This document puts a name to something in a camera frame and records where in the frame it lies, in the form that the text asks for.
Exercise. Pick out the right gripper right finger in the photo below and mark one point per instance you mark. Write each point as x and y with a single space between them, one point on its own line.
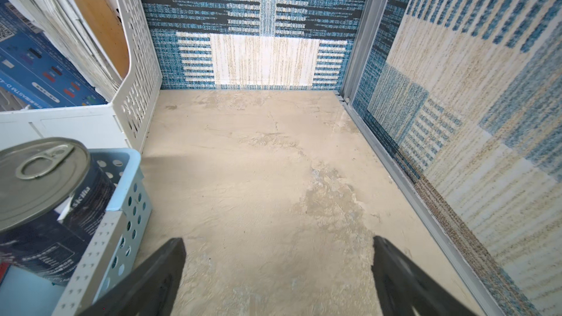
403 288

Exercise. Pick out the light blue plastic basket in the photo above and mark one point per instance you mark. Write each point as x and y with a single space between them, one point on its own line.
108 259

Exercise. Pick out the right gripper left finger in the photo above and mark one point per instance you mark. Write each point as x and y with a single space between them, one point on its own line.
151 289

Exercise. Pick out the grey round tin can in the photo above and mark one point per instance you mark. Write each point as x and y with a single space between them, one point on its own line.
53 198

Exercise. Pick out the white file organizer box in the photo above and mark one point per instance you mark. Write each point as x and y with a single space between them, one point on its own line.
109 43

